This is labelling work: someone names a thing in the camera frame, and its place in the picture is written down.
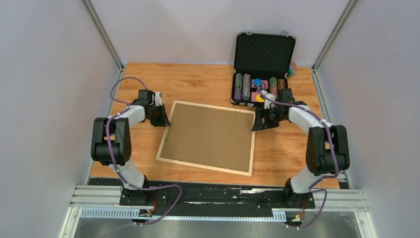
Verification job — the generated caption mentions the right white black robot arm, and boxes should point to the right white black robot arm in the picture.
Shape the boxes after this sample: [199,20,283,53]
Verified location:
[252,86,350,207]

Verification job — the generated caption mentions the yellow dealer button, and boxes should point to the yellow dealer button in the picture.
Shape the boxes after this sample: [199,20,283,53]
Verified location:
[255,94,265,102]

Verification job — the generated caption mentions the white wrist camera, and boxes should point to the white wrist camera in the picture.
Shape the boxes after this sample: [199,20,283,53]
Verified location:
[154,92,163,107]
[262,91,275,110]

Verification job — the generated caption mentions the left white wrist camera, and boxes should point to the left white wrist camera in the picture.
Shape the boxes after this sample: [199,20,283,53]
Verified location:
[154,92,163,107]

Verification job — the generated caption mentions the black poker chip case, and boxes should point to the black poker chip case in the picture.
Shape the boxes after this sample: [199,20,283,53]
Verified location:
[230,32,296,107]

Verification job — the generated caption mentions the red playing card deck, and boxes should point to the red playing card deck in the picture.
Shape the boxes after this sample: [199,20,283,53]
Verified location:
[251,79,268,103]

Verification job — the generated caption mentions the grey slotted cable duct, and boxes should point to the grey slotted cable duct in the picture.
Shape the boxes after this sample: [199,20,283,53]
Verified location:
[80,207,287,221]

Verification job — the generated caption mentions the aluminium front rail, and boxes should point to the aluminium front rail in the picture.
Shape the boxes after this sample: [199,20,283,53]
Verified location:
[70,183,368,212]

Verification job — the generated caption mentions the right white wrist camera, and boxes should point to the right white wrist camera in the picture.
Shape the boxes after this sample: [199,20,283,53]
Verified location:
[262,91,275,110]

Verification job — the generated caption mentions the blue orange chip stack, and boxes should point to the blue orange chip stack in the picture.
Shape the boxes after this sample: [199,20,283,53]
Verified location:
[277,79,287,90]

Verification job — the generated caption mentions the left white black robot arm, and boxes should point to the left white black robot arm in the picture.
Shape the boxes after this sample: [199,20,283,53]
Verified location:
[91,90,170,205]

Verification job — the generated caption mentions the colourful objects behind case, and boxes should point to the colourful objects behind case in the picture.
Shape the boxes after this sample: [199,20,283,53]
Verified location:
[287,61,297,77]

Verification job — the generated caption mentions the blue dealer button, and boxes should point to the blue dealer button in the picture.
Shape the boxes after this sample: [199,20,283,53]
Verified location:
[253,78,262,87]

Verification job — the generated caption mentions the light wooden picture frame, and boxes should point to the light wooden picture frame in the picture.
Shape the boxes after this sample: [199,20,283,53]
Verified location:
[155,100,257,178]

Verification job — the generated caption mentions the grey purple chip stack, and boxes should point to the grey purple chip stack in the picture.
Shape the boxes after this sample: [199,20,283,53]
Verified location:
[233,73,251,102]

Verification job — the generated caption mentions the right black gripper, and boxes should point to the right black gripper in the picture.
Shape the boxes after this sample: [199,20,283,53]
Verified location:
[252,105,285,131]

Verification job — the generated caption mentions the green chip stack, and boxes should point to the green chip stack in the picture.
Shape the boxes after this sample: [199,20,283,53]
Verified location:
[269,77,278,96]

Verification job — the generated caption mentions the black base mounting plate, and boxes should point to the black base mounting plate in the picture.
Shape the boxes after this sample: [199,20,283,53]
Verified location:
[119,180,315,217]

